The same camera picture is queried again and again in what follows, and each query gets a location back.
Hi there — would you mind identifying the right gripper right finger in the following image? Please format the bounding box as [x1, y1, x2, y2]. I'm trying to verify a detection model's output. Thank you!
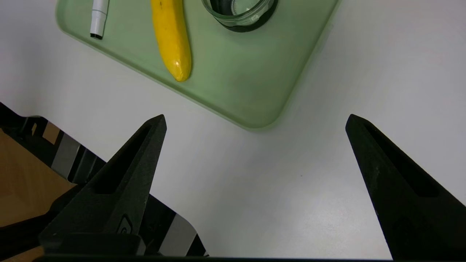
[345, 114, 466, 261]

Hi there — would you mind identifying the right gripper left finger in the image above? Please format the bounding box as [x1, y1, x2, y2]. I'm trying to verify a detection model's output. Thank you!
[38, 114, 167, 257]

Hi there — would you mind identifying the yellow banana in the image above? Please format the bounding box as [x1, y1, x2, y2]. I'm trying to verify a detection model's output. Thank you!
[150, 0, 192, 82]

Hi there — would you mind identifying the white marker pen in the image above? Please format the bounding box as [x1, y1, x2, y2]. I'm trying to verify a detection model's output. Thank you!
[90, 0, 110, 40]

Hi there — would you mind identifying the glass cup with black holder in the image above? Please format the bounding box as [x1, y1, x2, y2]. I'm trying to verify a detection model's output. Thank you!
[201, 0, 279, 32]

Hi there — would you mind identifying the green plastic tray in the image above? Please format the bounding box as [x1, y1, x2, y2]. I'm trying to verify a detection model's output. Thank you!
[55, 0, 343, 130]

